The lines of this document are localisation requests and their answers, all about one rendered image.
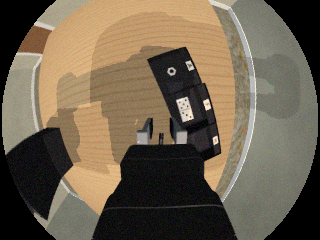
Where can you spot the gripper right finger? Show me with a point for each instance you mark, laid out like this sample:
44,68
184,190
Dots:
177,134

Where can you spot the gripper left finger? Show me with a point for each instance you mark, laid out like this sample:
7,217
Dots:
144,135

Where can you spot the white domino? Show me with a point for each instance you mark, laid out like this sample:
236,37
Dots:
185,109

